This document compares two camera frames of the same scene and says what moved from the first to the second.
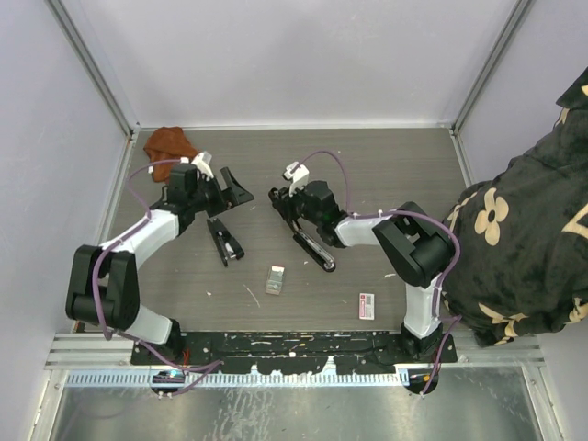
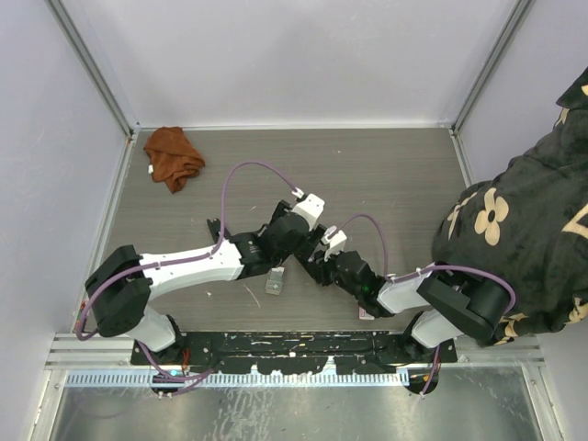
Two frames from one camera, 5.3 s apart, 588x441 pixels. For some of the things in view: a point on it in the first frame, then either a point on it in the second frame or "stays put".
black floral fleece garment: [523, 235] stays put
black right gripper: [284, 203] to [332, 258]
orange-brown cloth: [167, 143] stays put
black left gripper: [230, 197] to [312, 241]
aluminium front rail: [93, 351] stays put
